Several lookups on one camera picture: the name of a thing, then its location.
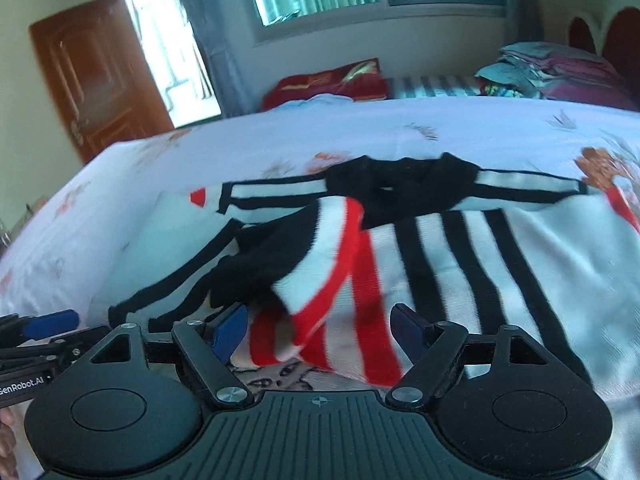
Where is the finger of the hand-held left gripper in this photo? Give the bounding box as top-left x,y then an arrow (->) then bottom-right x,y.
0,311 -> 81,347
0,326 -> 112,372

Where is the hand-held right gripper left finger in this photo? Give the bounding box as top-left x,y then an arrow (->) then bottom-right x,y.
89,304 -> 254,409

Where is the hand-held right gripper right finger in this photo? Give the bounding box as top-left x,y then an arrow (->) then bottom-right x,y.
385,304 -> 557,409

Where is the red black white striped sweater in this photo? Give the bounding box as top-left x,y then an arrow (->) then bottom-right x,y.
107,152 -> 601,397

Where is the person's left hand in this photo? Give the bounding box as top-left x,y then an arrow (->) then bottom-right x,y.
0,408 -> 21,461

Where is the floral bed sheet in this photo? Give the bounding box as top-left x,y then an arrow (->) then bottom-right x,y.
0,97 -> 640,480

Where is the grey white striped mattress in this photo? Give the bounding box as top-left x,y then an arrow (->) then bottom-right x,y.
385,75 -> 485,102

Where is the light blue cloth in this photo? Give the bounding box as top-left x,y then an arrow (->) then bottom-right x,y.
284,93 -> 352,112

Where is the brown wooden door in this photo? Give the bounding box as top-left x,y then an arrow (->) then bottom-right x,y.
29,0 -> 177,165

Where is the red patterned pillow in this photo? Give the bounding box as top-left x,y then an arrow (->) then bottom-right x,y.
261,58 -> 389,112

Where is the long grey curtain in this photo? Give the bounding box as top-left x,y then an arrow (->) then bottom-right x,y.
164,0 -> 257,120

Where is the pile of folded blankets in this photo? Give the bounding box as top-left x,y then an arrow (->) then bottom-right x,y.
474,41 -> 630,109

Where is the short grey curtain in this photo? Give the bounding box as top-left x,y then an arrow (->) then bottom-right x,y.
502,0 -> 546,46

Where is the white and red headboard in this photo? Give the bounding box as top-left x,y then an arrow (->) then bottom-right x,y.
566,4 -> 640,82

